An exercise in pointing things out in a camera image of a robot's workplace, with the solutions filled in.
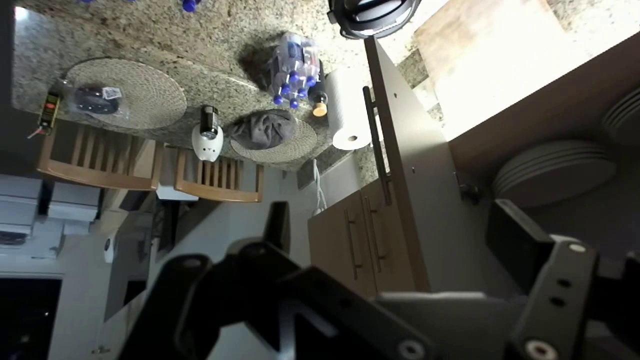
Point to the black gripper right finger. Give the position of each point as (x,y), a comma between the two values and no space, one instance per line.
(566,300)

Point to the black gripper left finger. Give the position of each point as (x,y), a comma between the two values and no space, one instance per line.
(172,300)

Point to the light wood cabinet door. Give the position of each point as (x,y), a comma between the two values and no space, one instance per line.
(397,246)
(427,201)
(332,246)

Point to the dark metal cabinet hinge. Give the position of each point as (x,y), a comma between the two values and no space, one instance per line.
(473,193)

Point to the white spray bottle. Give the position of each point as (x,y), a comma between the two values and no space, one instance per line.
(108,250)

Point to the large stack of white plates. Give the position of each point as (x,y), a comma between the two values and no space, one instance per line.
(552,173)

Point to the white storage box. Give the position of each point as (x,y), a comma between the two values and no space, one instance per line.
(74,201)

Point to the dark night window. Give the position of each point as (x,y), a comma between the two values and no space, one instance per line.
(27,320)

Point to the white and black appliance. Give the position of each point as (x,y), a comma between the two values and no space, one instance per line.
(206,140)

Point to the round woven placemat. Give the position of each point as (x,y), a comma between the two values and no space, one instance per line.
(151,96)
(281,153)

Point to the small stack of white plates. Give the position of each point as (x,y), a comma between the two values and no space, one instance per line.
(626,121)

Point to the grey fabric cap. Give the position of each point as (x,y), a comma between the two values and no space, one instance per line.
(262,129)

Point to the black item in clear bag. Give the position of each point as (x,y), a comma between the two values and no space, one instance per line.
(97,98)

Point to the small orange black gadget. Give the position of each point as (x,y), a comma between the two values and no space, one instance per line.
(51,110)

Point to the small orange topped bottle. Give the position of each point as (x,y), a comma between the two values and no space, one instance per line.
(321,106)

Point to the white paper towel roll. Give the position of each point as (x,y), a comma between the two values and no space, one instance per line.
(351,121)

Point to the pack of water bottles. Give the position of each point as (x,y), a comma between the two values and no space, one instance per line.
(293,72)

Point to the water bottle blue cap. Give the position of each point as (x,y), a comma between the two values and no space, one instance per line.
(190,5)

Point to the wooden wall cabinet carcass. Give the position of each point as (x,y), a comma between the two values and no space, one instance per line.
(533,101)

